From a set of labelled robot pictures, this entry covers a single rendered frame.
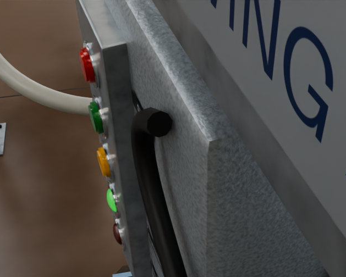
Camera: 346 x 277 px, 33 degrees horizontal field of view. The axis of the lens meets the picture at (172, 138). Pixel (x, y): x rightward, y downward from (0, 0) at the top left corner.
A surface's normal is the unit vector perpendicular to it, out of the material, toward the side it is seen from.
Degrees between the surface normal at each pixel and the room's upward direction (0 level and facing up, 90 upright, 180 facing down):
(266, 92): 90
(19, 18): 0
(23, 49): 0
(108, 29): 0
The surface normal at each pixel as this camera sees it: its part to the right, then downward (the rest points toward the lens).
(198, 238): -0.74, 0.49
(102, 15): -0.04, -0.71
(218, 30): -0.94, 0.26
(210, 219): -0.05, 0.70
